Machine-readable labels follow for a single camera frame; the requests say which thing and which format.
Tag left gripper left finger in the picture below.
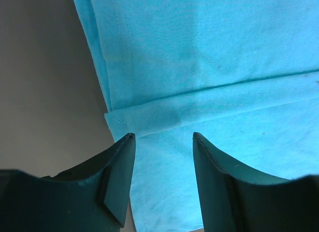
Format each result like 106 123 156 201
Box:
37 133 137 232

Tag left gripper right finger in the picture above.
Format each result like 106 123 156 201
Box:
193 133 319 232

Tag bright cyan t shirt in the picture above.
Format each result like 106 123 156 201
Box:
74 0 319 232

